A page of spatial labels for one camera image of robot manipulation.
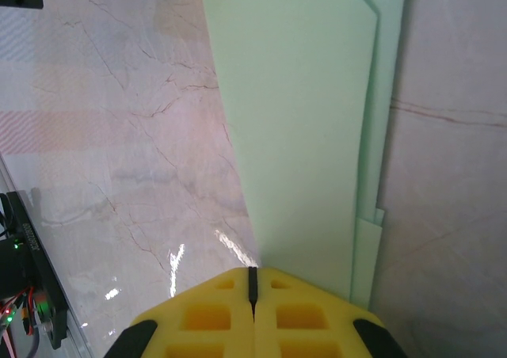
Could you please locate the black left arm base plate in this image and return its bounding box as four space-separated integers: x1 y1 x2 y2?
6 190 69 352

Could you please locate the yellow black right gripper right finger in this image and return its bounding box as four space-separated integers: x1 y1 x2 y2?
252 267 410 358

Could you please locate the red wire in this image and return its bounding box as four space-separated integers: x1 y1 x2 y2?
0 285 40 349

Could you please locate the long aluminium mounting rail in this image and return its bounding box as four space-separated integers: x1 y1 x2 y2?
0 151 94 358

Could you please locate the light green paper sheet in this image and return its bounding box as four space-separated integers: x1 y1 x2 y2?
197 0 409 311

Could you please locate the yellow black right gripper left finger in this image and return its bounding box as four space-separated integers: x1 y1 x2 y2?
103 267 254 358

